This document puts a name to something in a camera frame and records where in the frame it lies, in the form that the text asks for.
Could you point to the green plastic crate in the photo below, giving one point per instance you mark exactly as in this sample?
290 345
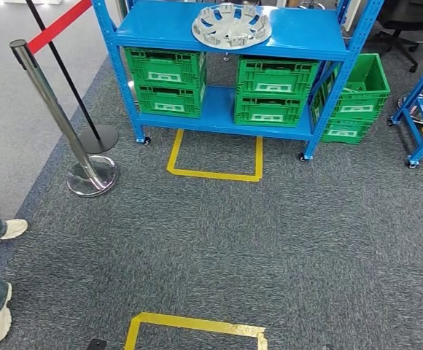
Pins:
168 107
164 76
266 117
273 88
357 108
346 133

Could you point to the grey wheel hubcap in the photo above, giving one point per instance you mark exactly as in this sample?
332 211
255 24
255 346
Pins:
229 29

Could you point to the red barrier belt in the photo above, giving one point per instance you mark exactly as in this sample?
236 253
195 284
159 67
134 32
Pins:
58 26

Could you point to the black office chair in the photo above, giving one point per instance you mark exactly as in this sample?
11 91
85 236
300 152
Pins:
408 14

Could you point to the black stanchion post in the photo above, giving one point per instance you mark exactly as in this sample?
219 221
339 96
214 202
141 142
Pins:
100 139

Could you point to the chrome stanchion post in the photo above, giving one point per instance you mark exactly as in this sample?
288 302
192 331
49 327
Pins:
51 104

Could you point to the black left wrist camera bracket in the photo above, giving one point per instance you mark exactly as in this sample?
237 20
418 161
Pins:
97 345

